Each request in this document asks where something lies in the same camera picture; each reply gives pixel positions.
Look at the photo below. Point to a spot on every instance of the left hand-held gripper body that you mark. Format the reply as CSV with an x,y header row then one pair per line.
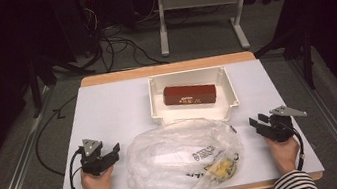
x,y
93,156

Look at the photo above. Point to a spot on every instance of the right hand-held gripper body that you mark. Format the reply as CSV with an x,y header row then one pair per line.
x,y
280,125

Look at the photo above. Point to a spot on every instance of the clear plastic bag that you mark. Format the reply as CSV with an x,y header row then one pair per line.
x,y
164,149

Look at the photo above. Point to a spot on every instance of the white plastic bin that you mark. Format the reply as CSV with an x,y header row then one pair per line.
x,y
193,115

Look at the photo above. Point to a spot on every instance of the brown cardboard box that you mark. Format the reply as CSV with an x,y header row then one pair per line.
x,y
190,94

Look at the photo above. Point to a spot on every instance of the person's left hand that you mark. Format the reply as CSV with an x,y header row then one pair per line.
x,y
97,184

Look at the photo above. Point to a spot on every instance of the person's right hand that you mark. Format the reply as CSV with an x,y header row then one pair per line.
x,y
285,154

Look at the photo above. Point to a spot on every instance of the yellow packet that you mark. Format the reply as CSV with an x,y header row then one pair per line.
x,y
222,168

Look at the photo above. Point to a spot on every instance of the black stand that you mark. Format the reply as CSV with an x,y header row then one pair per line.
x,y
307,53
35,87

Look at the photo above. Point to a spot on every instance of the black computer case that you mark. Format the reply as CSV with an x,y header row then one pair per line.
x,y
78,23

